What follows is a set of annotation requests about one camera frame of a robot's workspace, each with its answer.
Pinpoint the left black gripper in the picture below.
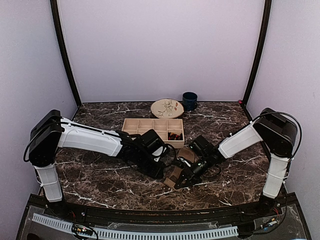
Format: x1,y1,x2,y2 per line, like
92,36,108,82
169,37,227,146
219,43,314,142
134,150,167,179

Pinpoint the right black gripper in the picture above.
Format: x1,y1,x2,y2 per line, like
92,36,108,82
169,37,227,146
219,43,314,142
175,154,212,189

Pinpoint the plain brown sock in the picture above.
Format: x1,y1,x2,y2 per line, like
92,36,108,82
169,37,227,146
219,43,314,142
164,147,196,192

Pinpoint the argyle black red orange sock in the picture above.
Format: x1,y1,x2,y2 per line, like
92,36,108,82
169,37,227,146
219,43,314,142
167,132,183,141

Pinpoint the wooden compartment tray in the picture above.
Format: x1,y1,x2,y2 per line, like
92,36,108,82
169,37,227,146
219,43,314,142
122,118,185,149

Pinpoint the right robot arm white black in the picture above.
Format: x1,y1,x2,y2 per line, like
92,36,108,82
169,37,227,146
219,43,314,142
173,108,302,217

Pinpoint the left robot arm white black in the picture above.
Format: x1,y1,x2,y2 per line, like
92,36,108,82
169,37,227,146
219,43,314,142
23,109,167,218

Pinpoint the cream floral ceramic plate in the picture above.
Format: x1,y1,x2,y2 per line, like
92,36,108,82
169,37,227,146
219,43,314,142
150,98,184,119

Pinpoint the dark blue mug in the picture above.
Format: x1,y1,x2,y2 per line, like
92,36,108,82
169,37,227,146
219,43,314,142
182,92,198,112

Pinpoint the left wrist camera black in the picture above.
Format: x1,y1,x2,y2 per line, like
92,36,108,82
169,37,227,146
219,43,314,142
141,129,164,154

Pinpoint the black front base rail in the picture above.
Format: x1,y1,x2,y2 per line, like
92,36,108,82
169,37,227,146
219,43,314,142
62,202,274,225

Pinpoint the white slotted cable duct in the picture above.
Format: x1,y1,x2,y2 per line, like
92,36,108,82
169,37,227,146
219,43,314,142
31,213,239,240

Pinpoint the left black frame post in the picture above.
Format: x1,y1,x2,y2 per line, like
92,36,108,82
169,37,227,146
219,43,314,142
49,0,82,108

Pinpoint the black frame post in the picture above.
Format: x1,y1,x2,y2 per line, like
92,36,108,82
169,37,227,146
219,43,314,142
49,0,82,108
242,0,272,108

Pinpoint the right black frame post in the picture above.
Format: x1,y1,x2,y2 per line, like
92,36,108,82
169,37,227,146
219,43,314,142
242,0,272,108

